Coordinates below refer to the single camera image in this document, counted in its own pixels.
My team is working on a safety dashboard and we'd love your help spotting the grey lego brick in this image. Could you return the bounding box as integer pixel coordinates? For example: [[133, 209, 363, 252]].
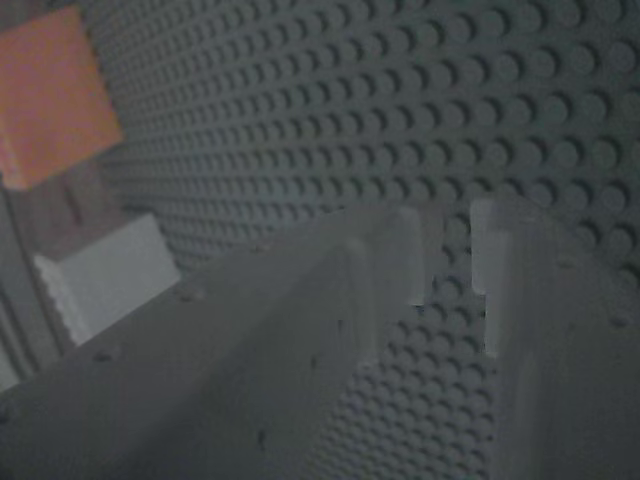
[[33, 213, 182, 347]]

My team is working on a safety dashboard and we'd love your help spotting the grey studded Lego baseplate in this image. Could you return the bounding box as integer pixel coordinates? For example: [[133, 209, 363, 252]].
[[82, 0, 640, 480]]

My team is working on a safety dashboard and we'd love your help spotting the orange lego brick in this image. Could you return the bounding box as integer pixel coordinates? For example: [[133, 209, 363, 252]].
[[0, 4, 125, 192]]

